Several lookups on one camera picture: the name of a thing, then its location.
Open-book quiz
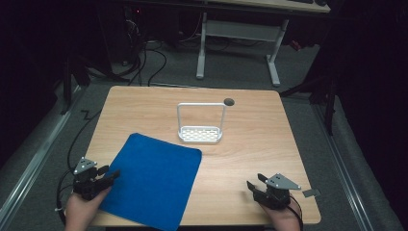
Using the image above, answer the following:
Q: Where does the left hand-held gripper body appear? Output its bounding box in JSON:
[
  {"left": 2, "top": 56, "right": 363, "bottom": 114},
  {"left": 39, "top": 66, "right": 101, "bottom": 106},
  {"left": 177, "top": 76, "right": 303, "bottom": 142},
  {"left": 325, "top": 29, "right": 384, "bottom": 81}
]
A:
[{"left": 72, "top": 156, "right": 112, "bottom": 202}]

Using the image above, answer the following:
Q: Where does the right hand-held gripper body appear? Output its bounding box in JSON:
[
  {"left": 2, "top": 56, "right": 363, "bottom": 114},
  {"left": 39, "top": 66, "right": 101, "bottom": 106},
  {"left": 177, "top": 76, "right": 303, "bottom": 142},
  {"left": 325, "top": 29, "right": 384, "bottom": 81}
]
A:
[{"left": 254, "top": 172, "right": 302, "bottom": 211}]

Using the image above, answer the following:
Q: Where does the blue cloth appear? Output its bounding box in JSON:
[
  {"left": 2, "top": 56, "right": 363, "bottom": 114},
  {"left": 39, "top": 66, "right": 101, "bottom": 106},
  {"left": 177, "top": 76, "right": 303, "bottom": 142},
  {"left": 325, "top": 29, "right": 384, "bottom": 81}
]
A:
[{"left": 98, "top": 132, "right": 203, "bottom": 231}]

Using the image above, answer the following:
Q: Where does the person's right hand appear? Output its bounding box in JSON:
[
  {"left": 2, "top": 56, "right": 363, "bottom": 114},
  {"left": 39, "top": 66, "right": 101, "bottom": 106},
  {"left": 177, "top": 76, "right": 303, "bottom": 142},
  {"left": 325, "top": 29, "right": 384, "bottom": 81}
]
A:
[{"left": 261, "top": 201, "right": 302, "bottom": 231}]

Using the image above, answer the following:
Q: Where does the small grey tag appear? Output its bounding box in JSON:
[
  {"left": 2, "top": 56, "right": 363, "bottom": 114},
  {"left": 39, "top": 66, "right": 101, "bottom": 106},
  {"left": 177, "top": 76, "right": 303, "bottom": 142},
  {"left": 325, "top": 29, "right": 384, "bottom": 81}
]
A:
[{"left": 301, "top": 188, "right": 321, "bottom": 198}]

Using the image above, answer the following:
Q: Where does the black metal stand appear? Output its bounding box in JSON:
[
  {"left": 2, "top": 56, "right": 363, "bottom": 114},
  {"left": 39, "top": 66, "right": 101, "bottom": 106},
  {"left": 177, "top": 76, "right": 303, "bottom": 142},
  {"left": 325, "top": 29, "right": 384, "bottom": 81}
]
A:
[
  {"left": 59, "top": 56, "right": 92, "bottom": 116},
  {"left": 279, "top": 71, "right": 340, "bottom": 137}
]

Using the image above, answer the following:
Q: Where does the dark computer tower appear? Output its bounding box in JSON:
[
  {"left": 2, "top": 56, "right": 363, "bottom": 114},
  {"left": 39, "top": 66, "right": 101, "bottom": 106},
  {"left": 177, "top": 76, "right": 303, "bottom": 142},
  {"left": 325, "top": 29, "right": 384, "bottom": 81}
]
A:
[{"left": 123, "top": 5, "right": 147, "bottom": 65}]

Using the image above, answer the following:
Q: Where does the white-legged desk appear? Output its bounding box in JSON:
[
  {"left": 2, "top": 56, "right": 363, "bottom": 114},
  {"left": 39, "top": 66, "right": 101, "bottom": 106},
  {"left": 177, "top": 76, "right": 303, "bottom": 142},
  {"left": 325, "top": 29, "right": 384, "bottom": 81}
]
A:
[{"left": 195, "top": 0, "right": 332, "bottom": 88}]

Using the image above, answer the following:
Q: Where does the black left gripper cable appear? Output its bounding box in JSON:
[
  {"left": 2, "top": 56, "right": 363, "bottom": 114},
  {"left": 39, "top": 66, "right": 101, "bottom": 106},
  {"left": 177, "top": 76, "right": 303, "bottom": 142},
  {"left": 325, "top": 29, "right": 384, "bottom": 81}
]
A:
[{"left": 56, "top": 109, "right": 103, "bottom": 226}]

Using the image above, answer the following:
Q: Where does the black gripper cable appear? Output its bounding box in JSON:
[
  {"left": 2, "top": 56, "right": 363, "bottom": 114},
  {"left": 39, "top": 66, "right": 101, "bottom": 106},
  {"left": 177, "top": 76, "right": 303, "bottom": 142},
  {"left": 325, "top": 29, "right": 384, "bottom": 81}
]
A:
[
  {"left": 286, "top": 192, "right": 305, "bottom": 231},
  {"left": 56, "top": 109, "right": 103, "bottom": 226}
]

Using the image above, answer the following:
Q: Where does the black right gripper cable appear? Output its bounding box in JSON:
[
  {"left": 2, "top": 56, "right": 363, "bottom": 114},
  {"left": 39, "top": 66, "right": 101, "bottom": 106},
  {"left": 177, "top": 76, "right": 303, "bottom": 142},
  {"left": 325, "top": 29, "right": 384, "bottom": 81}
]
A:
[{"left": 286, "top": 192, "right": 305, "bottom": 231}]

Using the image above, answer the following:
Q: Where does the grey metal floor rail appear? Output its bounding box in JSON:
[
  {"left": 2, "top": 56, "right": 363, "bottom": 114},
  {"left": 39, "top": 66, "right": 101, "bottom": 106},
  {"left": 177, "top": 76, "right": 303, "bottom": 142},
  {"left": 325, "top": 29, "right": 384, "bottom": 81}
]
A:
[
  {"left": 0, "top": 86, "right": 83, "bottom": 223},
  {"left": 312, "top": 101, "right": 375, "bottom": 231}
]

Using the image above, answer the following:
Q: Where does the white wire rack with handle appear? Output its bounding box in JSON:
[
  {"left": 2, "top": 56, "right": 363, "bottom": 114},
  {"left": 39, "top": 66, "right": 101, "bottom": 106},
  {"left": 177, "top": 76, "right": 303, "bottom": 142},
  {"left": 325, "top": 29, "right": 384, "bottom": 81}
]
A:
[{"left": 176, "top": 102, "right": 227, "bottom": 145}]

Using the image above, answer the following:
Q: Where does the bundle of black floor cables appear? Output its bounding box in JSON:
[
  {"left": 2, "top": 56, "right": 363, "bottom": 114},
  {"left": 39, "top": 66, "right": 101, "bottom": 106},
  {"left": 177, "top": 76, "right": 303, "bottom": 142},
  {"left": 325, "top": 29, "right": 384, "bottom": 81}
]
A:
[{"left": 110, "top": 18, "right": 168, "bottom": 88}]

